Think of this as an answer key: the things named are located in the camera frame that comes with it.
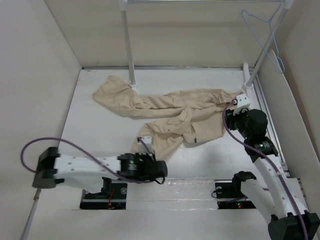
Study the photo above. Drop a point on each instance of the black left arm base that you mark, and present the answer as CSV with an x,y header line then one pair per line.
x,y
115,200

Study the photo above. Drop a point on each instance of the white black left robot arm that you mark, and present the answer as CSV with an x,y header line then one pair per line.
x,y
94,176

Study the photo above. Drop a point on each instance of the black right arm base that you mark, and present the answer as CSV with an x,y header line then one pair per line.
x,y
228,198

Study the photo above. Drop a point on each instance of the white clothes rack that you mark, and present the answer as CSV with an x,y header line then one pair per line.
x,y
268,50

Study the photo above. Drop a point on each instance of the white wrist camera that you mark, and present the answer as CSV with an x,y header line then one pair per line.
x,y
145,144
241,102

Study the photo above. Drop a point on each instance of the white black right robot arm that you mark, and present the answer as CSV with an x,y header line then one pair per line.
x,y
286,216

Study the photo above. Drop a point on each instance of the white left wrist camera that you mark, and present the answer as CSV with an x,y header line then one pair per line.
x,y
145,144

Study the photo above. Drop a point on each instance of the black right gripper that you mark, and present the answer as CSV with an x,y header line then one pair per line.
x,y
230,118

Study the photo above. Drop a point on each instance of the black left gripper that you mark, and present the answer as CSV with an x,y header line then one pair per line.
x,y
140,156

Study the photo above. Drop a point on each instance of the beige trousers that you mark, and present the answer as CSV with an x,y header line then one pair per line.
x,y
192,116

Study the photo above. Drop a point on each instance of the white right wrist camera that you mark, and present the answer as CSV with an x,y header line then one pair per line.
x,y
241,102

